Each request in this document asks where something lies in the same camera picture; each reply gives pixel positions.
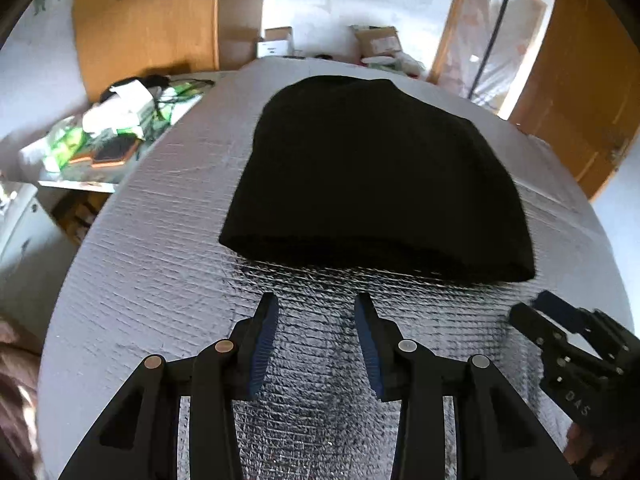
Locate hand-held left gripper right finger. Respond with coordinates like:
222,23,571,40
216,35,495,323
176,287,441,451
354,292,576,480

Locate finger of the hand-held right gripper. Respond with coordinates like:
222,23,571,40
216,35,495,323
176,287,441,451
531,291,589,334
509,304,569,357

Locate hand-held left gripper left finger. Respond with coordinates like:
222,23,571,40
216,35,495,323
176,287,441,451
59,291,280,480

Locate black garment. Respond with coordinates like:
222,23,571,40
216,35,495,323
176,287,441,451
218,75,537,285

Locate person's right hand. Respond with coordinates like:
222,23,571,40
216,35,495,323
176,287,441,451
564,422,619,479

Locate silver foil insulation mat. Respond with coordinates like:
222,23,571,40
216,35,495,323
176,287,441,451
37,56,632,480

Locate wooden door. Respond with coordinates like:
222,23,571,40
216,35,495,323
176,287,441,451
509,0,640,203

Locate glass top side table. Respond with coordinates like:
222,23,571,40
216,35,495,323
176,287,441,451
37,72,233,196

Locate orange hairbrush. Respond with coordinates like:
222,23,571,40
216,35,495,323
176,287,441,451
70,137,141,168

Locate white nightstand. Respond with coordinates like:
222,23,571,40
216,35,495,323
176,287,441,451
0,182,76,346

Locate brown fleece blanket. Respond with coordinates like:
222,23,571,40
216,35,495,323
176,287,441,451
0,317,46,480

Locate white and green packet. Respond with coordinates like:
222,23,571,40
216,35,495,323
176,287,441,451
152,82,206,126

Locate clear plastic curtain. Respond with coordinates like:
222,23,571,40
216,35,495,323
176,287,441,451
442,0,548,116

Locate white tissue box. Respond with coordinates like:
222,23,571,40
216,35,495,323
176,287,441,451
82,82,153,133

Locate white plastic bag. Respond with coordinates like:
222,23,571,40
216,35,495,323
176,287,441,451
362,52,426,78

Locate green wipes packet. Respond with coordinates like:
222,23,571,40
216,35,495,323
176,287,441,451
42,117,86,171

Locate white carton box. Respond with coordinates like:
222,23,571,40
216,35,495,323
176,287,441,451
256,26,295,59

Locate brown cardboard box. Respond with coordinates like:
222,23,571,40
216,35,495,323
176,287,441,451
350,25,403,58

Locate wooden wardrobe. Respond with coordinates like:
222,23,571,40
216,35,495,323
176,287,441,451
71,0,267,103

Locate metal door handle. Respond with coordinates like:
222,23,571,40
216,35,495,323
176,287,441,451
606,127,632,163

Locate black charger cables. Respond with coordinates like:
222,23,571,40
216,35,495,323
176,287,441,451
150,77,216,126

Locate black hanging cable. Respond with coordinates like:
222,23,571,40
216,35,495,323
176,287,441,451
469,0,521,98

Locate wooden door frame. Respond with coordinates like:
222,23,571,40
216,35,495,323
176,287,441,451
429,0,561,121

